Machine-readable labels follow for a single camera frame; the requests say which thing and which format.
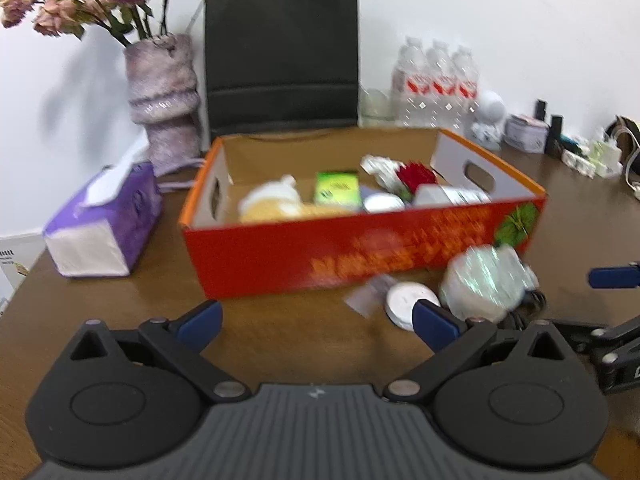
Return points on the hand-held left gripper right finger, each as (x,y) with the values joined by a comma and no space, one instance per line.
(435,322)

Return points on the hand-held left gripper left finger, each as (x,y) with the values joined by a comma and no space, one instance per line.
(202,325)

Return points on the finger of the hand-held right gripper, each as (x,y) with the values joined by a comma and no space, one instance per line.
(585,332)
(615,276)

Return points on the white round disc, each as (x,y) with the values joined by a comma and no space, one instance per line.
(404,305)
(382,203)

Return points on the iridescent plastic bag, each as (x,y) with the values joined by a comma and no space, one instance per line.
(482,275)

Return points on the red cardboard box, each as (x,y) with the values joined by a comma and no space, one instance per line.
(300,255)

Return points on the clear cotton swab container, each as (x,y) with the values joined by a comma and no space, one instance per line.
(450,195)

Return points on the yellow plush toy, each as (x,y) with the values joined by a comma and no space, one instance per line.
(270,205)

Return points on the red artificial rose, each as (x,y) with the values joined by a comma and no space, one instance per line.
(415,176)

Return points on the white paper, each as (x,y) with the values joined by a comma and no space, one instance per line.
(380,167)

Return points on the green packet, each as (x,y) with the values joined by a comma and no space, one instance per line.
(337,190)

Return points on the small grey paper card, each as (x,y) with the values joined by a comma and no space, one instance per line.
(365,297)

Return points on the purple tissue pack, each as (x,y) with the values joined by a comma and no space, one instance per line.
(125,210)

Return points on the teal flat item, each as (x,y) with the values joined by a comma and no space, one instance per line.
(571,141)

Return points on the dark brown pouch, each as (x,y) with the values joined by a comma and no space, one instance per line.
(622,127)

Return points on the white printed carton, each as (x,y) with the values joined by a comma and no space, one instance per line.
(15,270)

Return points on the white robot figurine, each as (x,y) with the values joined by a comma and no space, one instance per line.
(487,115)

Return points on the glass cup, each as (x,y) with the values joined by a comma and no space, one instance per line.
(376,107)

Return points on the purple textured vase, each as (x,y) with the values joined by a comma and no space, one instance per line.
(162,90)

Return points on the black paper bag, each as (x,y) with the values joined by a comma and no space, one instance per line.
(280,50)

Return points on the dried pink rose bouquet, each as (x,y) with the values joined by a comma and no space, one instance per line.
(57,10)

